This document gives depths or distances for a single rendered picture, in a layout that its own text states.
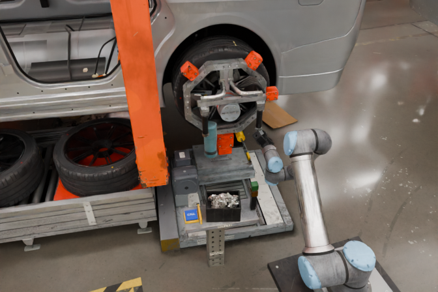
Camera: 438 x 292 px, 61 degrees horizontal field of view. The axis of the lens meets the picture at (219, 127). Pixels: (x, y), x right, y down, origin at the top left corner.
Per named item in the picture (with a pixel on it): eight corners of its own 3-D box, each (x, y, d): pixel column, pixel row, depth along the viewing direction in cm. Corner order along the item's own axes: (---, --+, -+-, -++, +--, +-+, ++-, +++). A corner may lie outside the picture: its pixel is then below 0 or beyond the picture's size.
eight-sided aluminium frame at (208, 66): (260, 124, 269) (266, 55, 237) (262, 130, 264) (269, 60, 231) (185, 133, 261) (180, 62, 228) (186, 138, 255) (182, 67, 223)
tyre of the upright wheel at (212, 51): (278, 71, 275) (215, 14, 241) (289, 87, 257) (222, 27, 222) (218, 129, 296) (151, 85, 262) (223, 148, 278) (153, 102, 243)
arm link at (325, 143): (336, 122, 185) (296, 165, 247) (313, 124, 183) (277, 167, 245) (343, 143, 181) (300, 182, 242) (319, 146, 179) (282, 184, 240)
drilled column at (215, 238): (221, 251, 250) (221, 210, 225) (224, 264, 242) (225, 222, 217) (206, 254, 248) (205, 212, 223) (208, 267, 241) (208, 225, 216)
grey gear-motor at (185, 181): (192, 170, 302) (191, 136, 281) (200, 209, 269) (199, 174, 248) (170, 173, 299) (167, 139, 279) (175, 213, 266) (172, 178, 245)
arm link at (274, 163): (268, 175, 228) (270, 162, 222) (262, 161, 238) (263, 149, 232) (283, 173, 229) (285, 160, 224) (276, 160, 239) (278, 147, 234)
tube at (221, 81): (224, 83, 236) (224, 68, 230) (231, 100, 221) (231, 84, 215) (196, 86, 233) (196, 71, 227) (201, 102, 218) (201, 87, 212)
